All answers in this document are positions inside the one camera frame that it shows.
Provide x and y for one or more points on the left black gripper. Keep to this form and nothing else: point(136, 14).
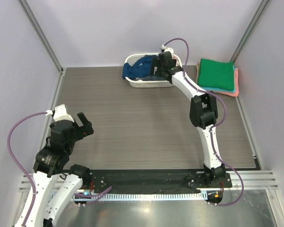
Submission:
point(84, 130)

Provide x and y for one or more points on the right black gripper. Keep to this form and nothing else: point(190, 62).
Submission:
point(155, 63)

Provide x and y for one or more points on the dark blue t shirt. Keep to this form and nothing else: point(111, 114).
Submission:
point(139, 70)

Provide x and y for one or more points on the white plastic laundry basket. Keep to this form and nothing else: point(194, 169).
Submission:
point(133, 58)

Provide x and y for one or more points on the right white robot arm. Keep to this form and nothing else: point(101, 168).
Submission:
point(203, 112)

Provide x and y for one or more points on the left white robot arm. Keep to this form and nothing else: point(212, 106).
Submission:
point(39, 210)

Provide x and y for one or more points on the folded tan t shirt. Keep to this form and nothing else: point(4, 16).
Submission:
point(197, 71)

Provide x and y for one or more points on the folded green t shirt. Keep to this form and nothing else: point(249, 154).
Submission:
point(216, 74)

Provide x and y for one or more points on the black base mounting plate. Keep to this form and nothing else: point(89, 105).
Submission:
point(139, 178)

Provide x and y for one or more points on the folded pink t shirt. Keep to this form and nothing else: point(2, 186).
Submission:
point(233, 93)

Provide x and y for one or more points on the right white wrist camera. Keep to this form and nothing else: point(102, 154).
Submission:
point(167, 49)

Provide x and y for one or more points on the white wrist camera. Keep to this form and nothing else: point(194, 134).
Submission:
point(59, 113)
point(167, 49)

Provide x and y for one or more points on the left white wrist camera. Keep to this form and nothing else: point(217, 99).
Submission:
point(59, 113)

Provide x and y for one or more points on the white slotted cable duct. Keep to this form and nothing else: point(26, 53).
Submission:
point(155, 197)

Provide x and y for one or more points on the aluminium frame rail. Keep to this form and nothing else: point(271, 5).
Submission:
point(252, 180)

